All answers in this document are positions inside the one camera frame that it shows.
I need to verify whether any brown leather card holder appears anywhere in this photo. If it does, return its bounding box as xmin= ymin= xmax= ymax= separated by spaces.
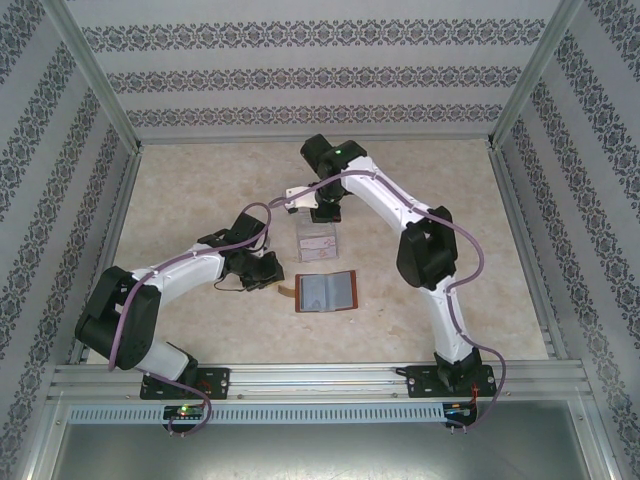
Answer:
xmin=277 ymin=269 xmax=359 ymax=315

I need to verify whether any clear plastic box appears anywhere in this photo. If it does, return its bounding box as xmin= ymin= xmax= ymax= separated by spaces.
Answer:
xmin=295 ymin=212 xmax=344 ymax=264

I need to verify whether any grey metal panel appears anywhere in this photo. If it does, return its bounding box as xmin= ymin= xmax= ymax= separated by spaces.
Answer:
xmin=49 ymin=422 xmax=596 ymax=480

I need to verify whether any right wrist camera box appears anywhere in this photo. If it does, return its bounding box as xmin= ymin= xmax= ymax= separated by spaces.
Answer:
xmin=284 ymin=184 xmax=320 ymax=211

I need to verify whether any aluminium mounting rail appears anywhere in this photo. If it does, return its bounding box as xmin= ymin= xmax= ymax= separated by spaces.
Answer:
xmin=47 ymin=359 xmax=594 ymax=401

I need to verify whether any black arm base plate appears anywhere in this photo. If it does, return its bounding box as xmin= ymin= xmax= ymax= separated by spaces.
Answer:
xmin=139 ymin=367 xmax=232 ymax=401
xmin=405 ymin=363 xmax=499 ymax=399

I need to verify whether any slotted grey cable duct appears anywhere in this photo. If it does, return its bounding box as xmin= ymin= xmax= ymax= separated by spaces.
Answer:
xmin=67 ymin=402 xmax=446 ymax=424

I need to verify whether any purple cable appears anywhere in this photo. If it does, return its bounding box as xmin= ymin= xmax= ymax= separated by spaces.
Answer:
xmin=269 ymin=169 xmax=509 ymax=435
xmin=108 ymin=202 xmax=274 ymax=439

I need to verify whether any aluminium side rail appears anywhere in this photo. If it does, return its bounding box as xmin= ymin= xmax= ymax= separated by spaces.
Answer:
xmin=67 ymin=147 xmax=144 ymax=366
xmin=489 ymin=147 xmax=569 ymax=361

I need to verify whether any aluminium frame post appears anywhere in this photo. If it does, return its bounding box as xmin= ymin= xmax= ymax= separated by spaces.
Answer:
xmin=487 ymin=0 xmax=586 ymax=149
xmin=47 ymin=0 xmax=145 ymax=151

